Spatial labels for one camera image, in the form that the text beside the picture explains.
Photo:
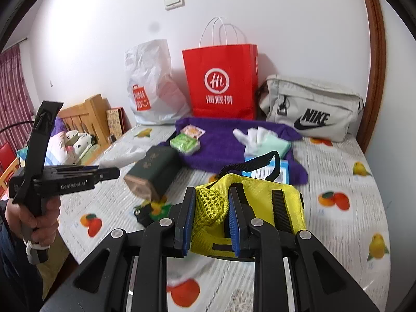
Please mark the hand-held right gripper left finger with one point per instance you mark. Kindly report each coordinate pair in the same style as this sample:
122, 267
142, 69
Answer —
190, 221

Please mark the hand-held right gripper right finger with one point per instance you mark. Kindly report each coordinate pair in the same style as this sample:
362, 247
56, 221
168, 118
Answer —
234, 221

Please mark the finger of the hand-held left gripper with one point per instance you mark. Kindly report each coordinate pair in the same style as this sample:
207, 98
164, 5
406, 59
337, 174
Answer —
74, 168
105, 174

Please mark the white cloth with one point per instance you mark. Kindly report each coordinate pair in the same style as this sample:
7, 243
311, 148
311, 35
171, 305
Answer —
120, 157

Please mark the yellow mesh pouch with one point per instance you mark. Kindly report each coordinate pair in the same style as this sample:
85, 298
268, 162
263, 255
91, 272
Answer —
260, 201

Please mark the blue tissue pack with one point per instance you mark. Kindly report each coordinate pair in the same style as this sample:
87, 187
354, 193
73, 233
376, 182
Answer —
263, 173

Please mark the green wet wipes pack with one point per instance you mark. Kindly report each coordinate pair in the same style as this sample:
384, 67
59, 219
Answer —
185, 143

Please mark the light green cloth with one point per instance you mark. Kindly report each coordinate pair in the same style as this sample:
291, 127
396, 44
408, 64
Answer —
276, 146

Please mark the white glove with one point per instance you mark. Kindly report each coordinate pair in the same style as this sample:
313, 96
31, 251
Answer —
256, 138

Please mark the orange-print white packet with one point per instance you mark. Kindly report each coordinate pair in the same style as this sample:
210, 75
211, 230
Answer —
193, 131

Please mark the person's left forearm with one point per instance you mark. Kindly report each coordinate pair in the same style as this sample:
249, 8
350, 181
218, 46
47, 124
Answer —
13, 266

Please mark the person's left hand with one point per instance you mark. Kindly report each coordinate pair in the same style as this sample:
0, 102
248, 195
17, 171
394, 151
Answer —
48, 224

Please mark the spotted white plush toy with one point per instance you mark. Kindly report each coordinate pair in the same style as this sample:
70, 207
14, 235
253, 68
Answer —
84, 146
71, 138

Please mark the small black bottle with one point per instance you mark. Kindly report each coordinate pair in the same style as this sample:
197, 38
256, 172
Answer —
112, 138

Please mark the purple fuzzy plush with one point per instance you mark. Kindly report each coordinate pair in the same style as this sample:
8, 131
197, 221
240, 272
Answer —
59, 125

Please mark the dark green tin box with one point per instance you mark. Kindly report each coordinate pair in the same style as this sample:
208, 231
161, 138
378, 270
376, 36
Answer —
152, 169

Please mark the brown patterned box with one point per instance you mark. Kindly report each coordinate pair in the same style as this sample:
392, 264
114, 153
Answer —
114, 122

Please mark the wooden headboard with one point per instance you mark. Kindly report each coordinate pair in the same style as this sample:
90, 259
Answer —
91, 113

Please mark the red wooden chair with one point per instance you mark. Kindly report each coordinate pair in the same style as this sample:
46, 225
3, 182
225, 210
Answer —
5, 152

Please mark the purple towel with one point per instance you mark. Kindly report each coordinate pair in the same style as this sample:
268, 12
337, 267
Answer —
221, 143

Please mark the red patterned curtain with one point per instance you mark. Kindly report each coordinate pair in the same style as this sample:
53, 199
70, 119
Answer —
13, 87

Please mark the white plastic shopping bag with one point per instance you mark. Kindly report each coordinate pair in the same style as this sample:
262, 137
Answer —
146, 71

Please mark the fruit print tablecloth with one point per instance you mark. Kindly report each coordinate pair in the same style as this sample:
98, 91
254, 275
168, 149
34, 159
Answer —
341, 175

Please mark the grey waist bag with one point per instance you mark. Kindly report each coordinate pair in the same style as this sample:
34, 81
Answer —
308, 104

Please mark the red paper bag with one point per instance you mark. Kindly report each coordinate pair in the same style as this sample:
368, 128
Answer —
221, 71

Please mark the white light switch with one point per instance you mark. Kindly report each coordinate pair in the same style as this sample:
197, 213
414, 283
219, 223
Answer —
174, 0

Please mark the brown wooden door frame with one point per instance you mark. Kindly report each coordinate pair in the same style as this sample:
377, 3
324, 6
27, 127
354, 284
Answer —
373, 39

